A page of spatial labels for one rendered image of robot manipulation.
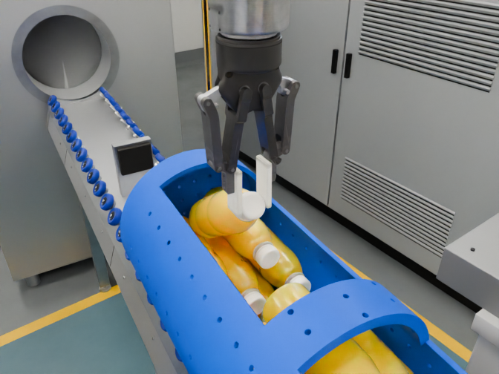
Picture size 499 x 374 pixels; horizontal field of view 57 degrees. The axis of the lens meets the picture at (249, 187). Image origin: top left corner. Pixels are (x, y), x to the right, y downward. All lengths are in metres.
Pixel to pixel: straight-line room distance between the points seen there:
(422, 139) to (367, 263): 0.75
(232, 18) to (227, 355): 0.37
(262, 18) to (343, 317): 0.32
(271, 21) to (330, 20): 1.92
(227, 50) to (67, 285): 2.09
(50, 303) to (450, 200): 1.90
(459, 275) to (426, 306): 1.45
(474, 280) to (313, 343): 0.47
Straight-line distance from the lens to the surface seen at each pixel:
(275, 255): 0.77
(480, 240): 0.97
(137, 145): 1.24
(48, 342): 2.26
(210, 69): 1.42
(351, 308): 0.53
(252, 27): 0.49
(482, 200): 2.11
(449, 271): 0.94
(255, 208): 0.62
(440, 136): 2.11
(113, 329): 2.22
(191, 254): 0.65
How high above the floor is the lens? 1.61
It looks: 32 degrees down
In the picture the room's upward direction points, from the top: straight up
